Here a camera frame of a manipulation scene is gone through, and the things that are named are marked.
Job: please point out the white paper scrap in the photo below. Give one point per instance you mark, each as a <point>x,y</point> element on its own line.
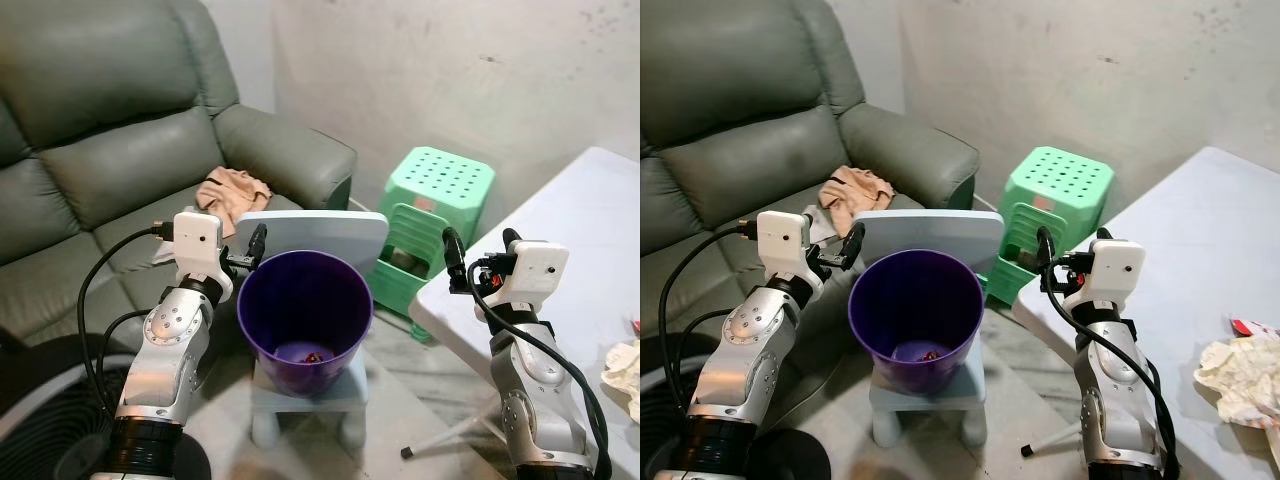
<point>820,230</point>

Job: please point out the white folding table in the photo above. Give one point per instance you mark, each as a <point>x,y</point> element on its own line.
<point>570,260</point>
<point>1200,250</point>

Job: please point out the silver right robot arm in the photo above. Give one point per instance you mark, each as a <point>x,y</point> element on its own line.
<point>535,370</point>
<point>1115,370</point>

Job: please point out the purple plastic rubbish bin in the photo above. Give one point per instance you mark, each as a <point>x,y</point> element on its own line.
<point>915,305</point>
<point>300,305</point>

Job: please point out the grey-green leather sofa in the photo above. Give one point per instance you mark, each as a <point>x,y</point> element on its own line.
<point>110,150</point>
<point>740,150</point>

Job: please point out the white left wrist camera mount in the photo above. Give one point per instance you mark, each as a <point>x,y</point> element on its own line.
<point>782,245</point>
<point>198,245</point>

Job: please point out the crumpled white tissue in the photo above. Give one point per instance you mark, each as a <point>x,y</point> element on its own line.
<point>624,372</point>
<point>1240,380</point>

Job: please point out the light blue small chair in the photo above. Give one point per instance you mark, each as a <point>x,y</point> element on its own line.
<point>935,232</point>
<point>320,232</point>

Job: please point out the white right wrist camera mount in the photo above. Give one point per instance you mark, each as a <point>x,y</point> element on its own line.
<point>535,272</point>
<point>1115,270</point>

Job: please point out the green plastic stool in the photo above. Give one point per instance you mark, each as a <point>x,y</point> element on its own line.
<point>445,180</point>
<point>1065,180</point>

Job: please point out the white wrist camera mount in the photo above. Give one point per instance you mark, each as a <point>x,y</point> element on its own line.
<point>782,245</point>
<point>1115,270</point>
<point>198,245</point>
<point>535,272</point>

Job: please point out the small dark red trash piece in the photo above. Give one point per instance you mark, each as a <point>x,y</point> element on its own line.
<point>312,356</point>
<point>927,355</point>

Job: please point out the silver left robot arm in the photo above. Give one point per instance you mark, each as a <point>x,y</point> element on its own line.
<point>745,340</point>
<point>170,340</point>

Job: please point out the beige crumpled cloth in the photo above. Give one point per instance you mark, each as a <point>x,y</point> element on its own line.
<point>232,195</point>
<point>855,192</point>

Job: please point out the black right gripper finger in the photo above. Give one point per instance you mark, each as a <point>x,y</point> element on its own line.
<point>512,238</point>
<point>456,258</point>
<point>1048,258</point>
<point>1104,235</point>

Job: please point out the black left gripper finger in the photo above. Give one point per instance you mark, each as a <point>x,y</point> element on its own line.
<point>855,242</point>
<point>257,242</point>

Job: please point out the black round floor fan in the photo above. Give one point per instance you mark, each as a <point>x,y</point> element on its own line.
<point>40,410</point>
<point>665,430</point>

